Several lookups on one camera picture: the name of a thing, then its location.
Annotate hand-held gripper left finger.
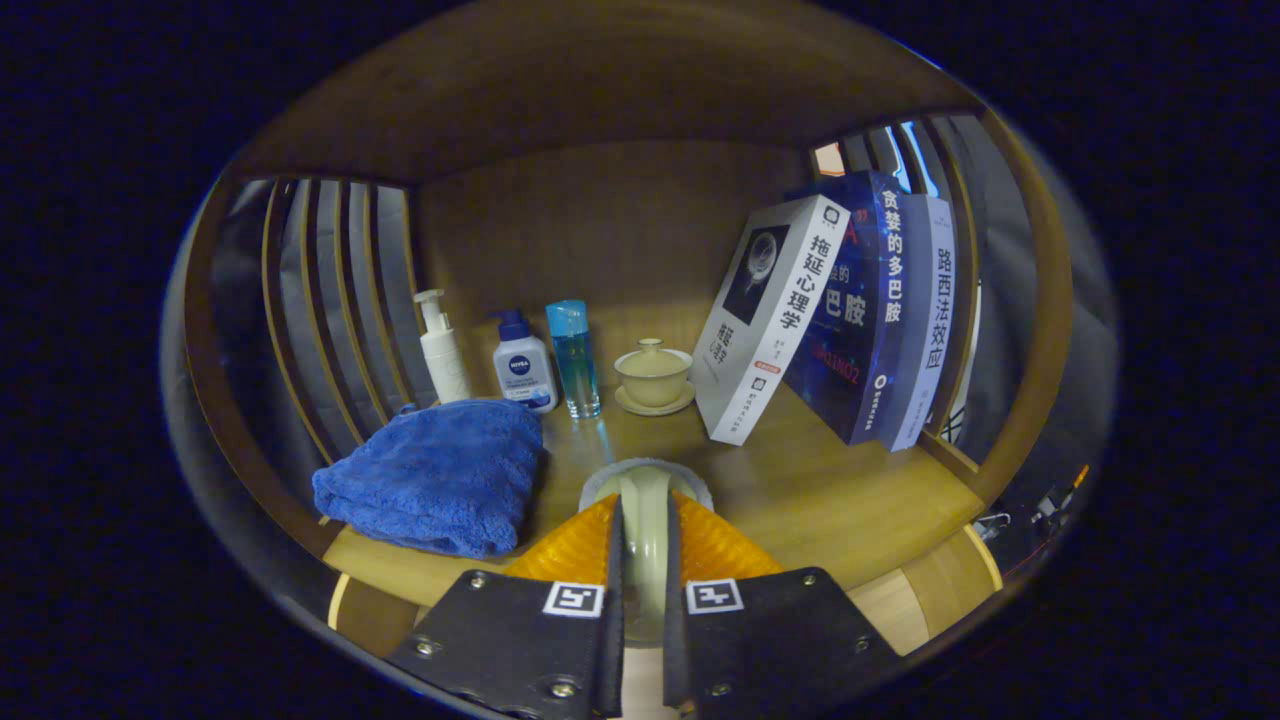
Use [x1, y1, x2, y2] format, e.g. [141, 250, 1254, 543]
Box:
[385, 492, 626, 720]

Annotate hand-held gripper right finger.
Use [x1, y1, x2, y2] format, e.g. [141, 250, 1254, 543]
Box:
[662, 490, 906, 716]

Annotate cream brush with white sponge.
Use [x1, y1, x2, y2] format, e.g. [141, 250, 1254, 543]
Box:
[578, 457, 716, 649]

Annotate wooden countertop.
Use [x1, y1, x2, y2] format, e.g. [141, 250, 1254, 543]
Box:
[325, 385, 986, 601]

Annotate wooden cabinet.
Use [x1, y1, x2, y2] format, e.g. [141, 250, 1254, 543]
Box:
[180, 0, 1076, 661]

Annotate blue folded towel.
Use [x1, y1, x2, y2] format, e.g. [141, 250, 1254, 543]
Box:
[312, 398, 546, 559]

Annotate cream lidded teacup with saucer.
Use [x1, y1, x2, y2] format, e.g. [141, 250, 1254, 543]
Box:
[613, 338, 696, 417]

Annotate clear blue bottle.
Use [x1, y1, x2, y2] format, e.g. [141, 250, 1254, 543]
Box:
[545, 299, 603, 420]

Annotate white bottle with blue cap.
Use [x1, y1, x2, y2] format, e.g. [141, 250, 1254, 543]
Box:
[490, 309, 559, 414]

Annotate white book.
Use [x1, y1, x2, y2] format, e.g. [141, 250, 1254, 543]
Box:
[690, 194, 852, 447]

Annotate white pump bottle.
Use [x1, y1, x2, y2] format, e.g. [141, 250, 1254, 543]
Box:
[413, 289, 473, 406]

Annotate dark blue book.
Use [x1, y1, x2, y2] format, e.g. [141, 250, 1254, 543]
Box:
[783, 170, 911, 447]

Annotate light blue book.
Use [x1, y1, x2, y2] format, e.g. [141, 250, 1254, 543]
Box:
[885, 193, 958, 453]

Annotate black device with orange tip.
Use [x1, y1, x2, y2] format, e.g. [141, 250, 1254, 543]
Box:
[1030, 462, 1091, 521]

